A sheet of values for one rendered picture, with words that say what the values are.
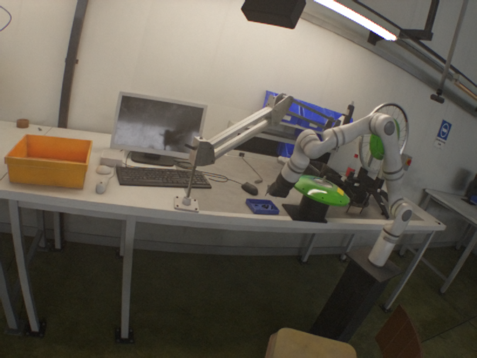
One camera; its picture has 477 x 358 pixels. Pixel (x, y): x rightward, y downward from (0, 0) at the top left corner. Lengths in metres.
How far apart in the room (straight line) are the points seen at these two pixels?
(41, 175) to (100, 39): 1.05
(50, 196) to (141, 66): 1.10
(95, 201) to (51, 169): 0.23
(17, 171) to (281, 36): 1.81
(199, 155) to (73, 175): 0.51
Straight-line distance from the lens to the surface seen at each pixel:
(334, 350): 1.28
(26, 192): 1.22
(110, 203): 1.16
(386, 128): 1.15
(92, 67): 2.00
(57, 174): 1.24
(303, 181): 1.40
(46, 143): 1.51
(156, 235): 2.41
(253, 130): 1.25
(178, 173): 1.47
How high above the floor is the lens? 1.48
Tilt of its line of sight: 20 degrees down
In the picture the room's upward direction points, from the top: 16 degrees clockwise
